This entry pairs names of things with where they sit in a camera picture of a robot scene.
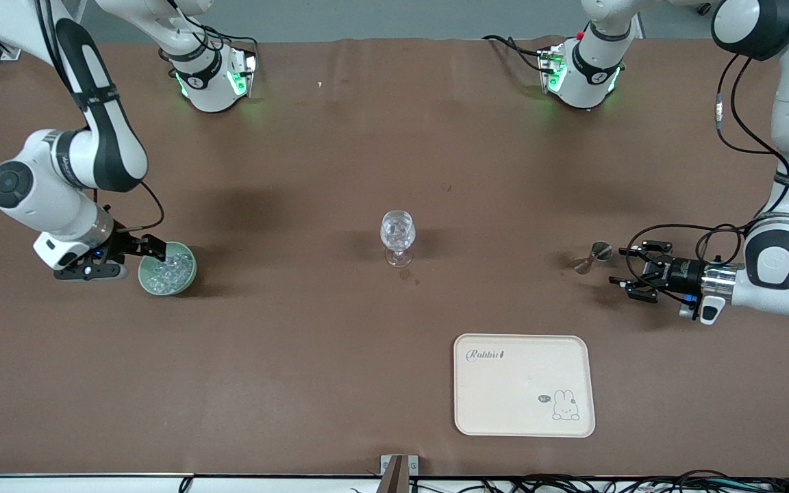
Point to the cream tray with rabbit print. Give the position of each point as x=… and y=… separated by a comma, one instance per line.
x=518, y=390

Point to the pale green ceramic bowl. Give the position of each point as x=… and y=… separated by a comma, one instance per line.
x=185, y=281

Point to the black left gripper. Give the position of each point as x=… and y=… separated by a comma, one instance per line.
x=681, y=272

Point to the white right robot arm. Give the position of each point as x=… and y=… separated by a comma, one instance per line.
x=110, y=137

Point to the heap of clear ice cubes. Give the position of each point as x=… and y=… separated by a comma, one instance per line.
x=170, y=274

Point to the brown table mat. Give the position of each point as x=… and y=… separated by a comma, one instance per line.
x=298, y=342

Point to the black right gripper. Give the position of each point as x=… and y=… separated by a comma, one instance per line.
x=122, y=244

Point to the grey metal bracket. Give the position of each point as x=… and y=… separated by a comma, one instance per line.
x=399, y=472

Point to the black caster wheel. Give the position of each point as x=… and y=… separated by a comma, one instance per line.
x=705, y=9

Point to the steel double jigger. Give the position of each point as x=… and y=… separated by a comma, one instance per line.
x=600, y=251

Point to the clear stemmed wine glass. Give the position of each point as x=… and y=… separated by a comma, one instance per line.
x=398, y=233

